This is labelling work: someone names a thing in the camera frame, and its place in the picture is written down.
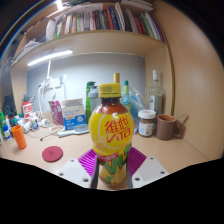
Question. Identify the white and blue box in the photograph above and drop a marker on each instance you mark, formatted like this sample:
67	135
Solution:
74	116

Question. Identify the clear glass bottle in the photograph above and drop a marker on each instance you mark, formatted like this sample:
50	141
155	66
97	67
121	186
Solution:
156	98

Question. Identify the brown jar with white lid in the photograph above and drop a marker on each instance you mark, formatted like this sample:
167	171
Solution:
146	125

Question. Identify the ceiling tube light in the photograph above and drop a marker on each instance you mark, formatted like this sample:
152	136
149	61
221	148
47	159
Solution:
59	4

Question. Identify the flat round red coaster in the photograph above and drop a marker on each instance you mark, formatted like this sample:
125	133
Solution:
52	154

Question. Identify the magenta pouch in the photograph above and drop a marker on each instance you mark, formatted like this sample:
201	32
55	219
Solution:
56	113

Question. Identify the red and white canister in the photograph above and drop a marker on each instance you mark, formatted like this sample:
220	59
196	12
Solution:
27	110

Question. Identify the grey shaker bottle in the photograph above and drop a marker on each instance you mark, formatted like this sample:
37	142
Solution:
94	98

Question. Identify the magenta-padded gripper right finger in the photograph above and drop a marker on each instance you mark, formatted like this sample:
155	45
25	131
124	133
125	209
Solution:
150	171

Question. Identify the clear bottle with green cap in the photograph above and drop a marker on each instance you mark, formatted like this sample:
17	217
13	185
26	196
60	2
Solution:
126	98

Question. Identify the blue plastic bag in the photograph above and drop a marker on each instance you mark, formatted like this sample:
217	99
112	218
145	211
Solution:
138	103

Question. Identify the thin black pen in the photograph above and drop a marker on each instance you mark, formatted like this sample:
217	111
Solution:
50	134

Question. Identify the white bottle with blue cap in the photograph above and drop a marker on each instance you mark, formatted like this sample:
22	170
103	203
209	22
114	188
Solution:
6	132

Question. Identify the small white bottle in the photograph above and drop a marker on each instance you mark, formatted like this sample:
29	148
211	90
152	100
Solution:
34	122

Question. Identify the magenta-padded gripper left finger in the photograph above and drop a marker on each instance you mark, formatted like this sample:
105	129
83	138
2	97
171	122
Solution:
73	171

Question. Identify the white LED desk lamp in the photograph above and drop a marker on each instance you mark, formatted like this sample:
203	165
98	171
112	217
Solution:
50	57

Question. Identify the wooden shelf unit with books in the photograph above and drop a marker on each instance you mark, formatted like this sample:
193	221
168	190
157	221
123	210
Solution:
100	41

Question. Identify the yellow drink bottle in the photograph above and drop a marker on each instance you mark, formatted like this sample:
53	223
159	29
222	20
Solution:
111	133

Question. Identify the bottle with gold cap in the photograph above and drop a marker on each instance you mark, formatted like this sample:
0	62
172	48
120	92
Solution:
116	78

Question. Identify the orange plastic cup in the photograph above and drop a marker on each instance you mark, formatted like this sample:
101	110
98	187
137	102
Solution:
19	138

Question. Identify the white power strip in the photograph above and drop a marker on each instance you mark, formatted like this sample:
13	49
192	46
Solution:
55	83

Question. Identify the light blue hairbrush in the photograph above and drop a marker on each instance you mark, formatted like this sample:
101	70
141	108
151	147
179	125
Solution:
75	130

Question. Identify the brown mug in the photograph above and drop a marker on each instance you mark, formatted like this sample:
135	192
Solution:
165	127

